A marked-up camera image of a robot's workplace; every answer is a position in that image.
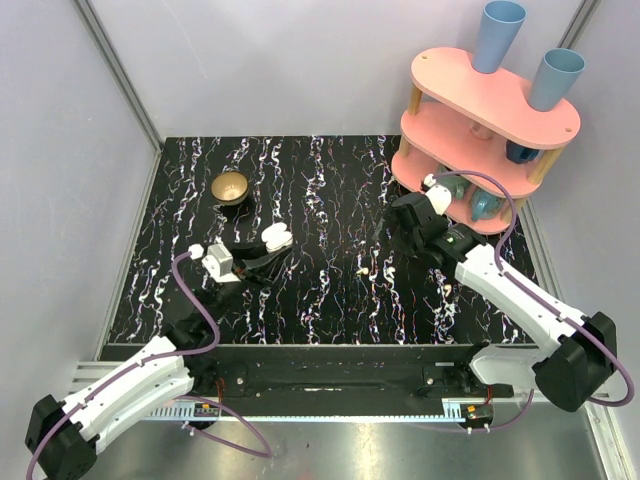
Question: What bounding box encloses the white earbud charging case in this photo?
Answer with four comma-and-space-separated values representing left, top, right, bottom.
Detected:
261, 222, 293, 253

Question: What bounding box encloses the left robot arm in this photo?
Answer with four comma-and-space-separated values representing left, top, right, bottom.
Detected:
25, 224, 293, 479

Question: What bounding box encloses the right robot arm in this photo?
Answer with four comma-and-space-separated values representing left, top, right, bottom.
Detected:
384, 192, 619, 412

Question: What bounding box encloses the teal mug left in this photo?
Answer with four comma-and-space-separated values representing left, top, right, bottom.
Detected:
437, 170, 471, 200

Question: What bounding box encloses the teal mug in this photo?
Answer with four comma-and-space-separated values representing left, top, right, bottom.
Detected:
437, 170, 471, 200
470, 189, 504, 222

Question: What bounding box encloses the gold bowl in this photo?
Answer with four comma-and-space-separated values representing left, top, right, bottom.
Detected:
211, 171, 249, 206

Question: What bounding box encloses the teal mug right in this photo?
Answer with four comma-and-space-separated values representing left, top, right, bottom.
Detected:
470, 189, 504, 222

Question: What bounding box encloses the pink three-tier shelf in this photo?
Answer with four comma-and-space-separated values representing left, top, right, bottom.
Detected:
391, 47, 581, 235

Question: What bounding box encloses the pink small cup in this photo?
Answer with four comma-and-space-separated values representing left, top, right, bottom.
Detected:
469, 121, 494, 140

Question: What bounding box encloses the dark blue mug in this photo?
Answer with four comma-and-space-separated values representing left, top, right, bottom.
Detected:
505, 140, 540, 164

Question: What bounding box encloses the blue cup right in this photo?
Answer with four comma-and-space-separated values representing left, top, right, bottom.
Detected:
527, 48, 586, 112

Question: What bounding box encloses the blue cup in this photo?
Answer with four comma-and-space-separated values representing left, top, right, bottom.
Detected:
472, 1, 527, 74
527, 48, 586, 112

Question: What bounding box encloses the blue cup rear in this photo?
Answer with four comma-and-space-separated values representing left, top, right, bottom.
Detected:
472, 1, 527, 74

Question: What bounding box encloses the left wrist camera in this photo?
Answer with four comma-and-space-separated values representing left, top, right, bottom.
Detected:
202, 243, 239, 284

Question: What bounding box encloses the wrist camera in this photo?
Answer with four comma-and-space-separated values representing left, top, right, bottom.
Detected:
420, 174, 452, 216
202, 243, 239, 284

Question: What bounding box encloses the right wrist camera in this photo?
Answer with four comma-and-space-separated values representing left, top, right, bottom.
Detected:
420, 174, 452, 216

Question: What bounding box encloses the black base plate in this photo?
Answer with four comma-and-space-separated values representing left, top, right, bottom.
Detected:
189, 345, 514, 411

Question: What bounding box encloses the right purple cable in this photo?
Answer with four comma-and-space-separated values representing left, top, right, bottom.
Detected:
414, 170, 634, 432

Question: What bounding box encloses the purple cable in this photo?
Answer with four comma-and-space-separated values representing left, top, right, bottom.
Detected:
24, 249, 274, 480
414, 170, 634, 432

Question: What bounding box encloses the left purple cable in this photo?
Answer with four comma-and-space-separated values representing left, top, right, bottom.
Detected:
24, 249, 274, 480

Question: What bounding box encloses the aluminium rail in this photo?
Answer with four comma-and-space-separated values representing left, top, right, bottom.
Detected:
67, 362, 614, 426

